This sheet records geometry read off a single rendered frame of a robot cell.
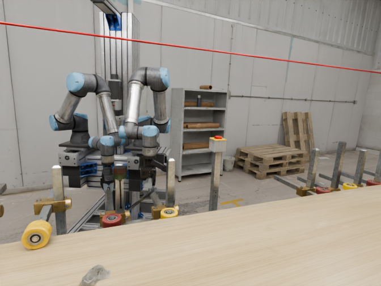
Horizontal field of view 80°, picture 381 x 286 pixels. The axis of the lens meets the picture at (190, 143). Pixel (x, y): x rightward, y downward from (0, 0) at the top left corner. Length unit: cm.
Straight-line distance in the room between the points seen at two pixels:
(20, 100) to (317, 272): 359
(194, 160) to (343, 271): 370
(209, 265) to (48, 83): 330
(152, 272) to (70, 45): 333
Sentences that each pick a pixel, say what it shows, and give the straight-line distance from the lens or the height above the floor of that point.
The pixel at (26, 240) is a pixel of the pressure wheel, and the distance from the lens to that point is 98.
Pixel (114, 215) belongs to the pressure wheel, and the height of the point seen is 90.
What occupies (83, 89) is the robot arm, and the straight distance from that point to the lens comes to 156.
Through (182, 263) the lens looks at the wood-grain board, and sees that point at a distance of 84.
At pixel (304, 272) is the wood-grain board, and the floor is 90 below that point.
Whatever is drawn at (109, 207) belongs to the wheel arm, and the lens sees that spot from 127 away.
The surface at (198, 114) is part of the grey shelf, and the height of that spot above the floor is 110.
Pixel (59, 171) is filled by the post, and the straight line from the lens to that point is 110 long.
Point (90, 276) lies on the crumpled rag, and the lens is 81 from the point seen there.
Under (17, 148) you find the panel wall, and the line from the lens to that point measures 385.
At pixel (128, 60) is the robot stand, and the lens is 195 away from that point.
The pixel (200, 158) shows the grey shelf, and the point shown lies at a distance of 449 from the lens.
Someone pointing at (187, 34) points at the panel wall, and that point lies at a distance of 427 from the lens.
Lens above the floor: 144
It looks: 12 degrees down
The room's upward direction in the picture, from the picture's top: 3 degrees clockwise
